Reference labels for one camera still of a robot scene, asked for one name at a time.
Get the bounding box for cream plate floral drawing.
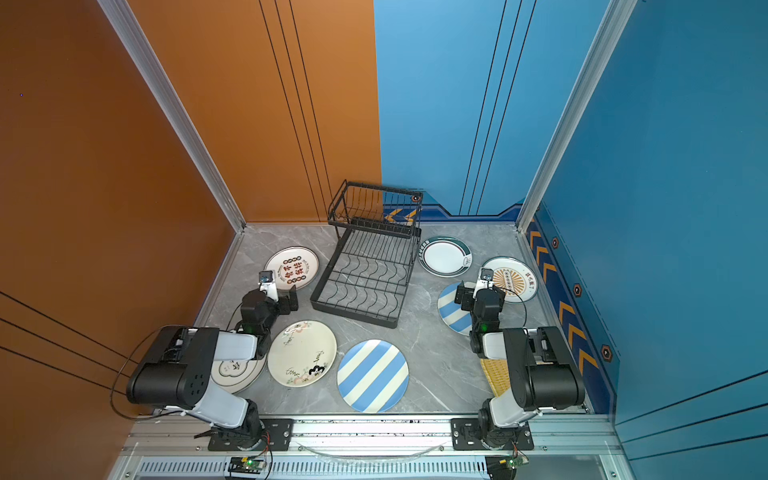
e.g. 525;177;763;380
267;320;337;388

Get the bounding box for white plate red characters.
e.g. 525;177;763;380
264;246;320;291

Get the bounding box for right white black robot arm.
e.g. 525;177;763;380
454;282;586;449

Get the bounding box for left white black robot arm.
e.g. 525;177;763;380
125;288;298;451

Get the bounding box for right green circuit board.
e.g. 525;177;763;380
499;452;529;470

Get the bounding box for white plate green red rim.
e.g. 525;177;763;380
418;236;473;278

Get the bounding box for black wire dish rack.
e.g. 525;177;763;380
310;181;423;329

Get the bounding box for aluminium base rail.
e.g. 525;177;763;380
109;413;633;479

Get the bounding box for white plate orange sunburst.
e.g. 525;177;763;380
482;256;538;303

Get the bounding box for green circuit board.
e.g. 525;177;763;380
226;456;268;479
499;452;529;470

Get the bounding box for blue white striped plate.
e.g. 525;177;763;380
337;339;410;414

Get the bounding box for yellow woven bamboo tray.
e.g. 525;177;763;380
480;359;511;397

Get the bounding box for left green circuit board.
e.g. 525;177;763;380
226;456;268;479

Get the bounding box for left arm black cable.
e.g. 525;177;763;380
109;326;163;421

